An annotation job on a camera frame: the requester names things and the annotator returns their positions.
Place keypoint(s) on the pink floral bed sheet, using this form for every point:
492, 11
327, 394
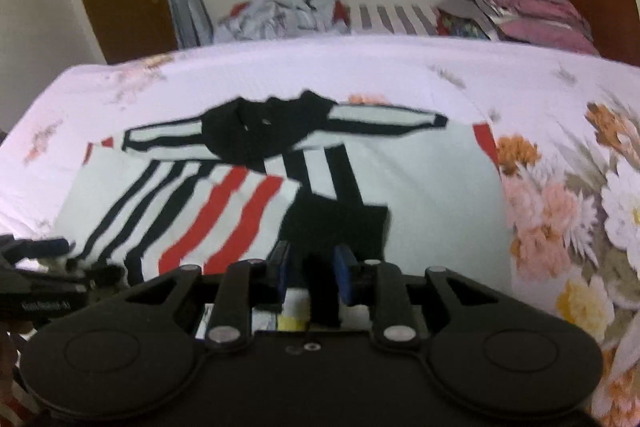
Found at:
350, 67

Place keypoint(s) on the grey striped pillow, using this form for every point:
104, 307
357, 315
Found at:
395, 19

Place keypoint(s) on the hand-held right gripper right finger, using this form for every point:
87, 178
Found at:
344, 272

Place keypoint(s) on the colourful patterned cloth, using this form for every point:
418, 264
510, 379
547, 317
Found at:
462, 28

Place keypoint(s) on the crumpled grey clothes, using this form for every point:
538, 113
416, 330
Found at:
280, 14

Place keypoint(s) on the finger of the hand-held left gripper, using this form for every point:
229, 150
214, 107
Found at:
35, 248
97, 274

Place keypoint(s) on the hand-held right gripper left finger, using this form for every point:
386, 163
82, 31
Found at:
280, 267

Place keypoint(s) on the stack of folded pink bedding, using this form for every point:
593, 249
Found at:
530, 22

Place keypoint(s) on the striped knit sweater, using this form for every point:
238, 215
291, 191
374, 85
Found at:
425, 207

